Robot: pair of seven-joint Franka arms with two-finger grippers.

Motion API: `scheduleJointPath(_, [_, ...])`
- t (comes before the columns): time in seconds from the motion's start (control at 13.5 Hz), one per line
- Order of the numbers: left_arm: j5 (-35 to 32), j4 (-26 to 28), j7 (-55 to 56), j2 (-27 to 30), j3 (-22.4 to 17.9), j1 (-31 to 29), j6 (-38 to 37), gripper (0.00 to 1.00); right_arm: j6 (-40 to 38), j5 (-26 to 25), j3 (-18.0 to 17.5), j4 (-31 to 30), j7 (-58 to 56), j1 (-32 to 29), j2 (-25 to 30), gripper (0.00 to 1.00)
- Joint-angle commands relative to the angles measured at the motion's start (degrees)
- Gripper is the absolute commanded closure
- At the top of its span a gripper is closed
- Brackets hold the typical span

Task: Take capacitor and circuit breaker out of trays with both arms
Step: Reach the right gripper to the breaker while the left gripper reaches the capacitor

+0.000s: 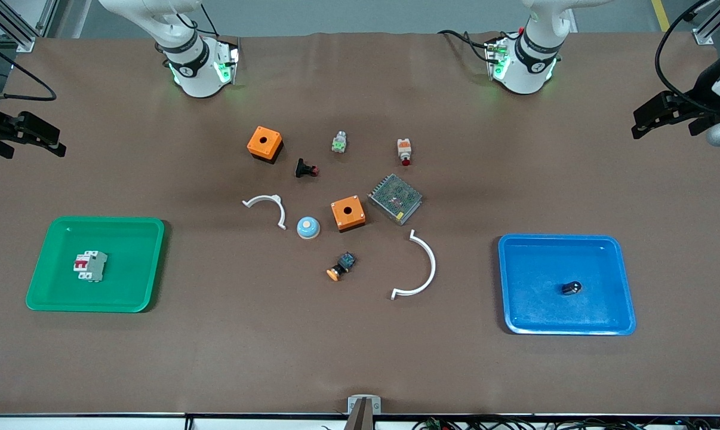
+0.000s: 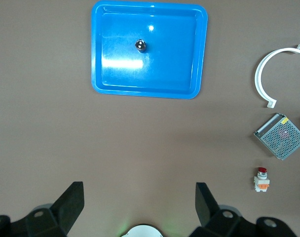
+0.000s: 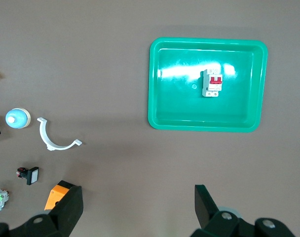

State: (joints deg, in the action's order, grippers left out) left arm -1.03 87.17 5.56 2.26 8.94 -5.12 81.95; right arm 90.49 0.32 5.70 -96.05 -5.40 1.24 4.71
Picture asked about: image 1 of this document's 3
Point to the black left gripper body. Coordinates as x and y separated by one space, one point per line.
700 108

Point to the white breaker with red switches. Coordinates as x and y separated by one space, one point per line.
94 266

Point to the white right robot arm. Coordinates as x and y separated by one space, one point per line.
199 77

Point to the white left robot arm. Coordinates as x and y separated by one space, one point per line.
524 74

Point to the green plastic tray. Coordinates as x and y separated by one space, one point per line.
127 269

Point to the blue plastic tray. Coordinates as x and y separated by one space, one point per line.
545 269

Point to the orange button box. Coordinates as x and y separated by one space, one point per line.
340 215
258 147

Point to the brown table mat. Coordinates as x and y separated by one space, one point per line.
157 358

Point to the black push button red tip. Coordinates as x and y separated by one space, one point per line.
301 168

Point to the metal mesh power supply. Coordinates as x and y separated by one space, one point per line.
395 199

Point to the blue dome button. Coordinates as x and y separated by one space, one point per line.
308 232

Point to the orange cap push button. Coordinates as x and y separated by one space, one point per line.
348 260

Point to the aluminium frame profile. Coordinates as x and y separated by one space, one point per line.
14 27
709 30

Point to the small white curved bracket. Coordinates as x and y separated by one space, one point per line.
283 216

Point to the white switch with red button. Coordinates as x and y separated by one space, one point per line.
404 149

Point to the large white curved bracket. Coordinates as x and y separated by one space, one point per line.
434 267

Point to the silver switch with green light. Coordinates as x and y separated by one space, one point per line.
339 143

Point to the grey metal camera mount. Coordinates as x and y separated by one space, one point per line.
364 418

